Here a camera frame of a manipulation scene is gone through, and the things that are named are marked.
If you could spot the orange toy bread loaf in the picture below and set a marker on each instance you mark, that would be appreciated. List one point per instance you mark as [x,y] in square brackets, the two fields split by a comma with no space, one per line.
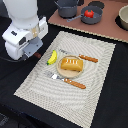
[72,64]

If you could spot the yellow toy banana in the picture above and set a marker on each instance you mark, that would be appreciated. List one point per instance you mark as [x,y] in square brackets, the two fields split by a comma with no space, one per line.
[53,58]

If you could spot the red toy tomato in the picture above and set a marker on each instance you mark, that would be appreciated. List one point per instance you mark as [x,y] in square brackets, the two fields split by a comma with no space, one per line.
[89,13]

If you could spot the brown toy chocolate bar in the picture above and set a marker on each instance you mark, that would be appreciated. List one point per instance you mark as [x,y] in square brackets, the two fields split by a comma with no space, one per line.
[37,55]

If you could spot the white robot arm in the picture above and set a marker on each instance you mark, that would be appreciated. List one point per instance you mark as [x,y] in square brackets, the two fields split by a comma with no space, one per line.
[24,36]

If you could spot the round wooden plate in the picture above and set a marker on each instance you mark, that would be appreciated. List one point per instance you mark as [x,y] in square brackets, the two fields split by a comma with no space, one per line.
[68,73]

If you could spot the beige woven placemat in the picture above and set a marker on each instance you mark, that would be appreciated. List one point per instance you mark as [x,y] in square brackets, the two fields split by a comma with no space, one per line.
[69,102]

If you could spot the dark grey tall pot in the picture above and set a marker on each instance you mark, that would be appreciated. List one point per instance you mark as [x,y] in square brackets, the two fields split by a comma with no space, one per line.
[67,8]

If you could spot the black round lid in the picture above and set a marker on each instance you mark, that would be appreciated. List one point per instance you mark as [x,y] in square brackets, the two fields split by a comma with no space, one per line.
[97,3]

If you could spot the beige bowl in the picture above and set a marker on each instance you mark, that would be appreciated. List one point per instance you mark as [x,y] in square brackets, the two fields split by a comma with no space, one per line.
[123,14]

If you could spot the fork with wooden handle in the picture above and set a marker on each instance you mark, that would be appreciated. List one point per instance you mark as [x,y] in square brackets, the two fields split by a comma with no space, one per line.
[66,80]

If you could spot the knife with wooden handle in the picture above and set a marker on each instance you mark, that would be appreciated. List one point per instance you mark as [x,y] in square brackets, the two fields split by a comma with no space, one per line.
[80,55]

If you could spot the grey pot with handle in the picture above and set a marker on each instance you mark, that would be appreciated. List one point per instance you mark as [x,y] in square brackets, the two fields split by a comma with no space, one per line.
[87,20]

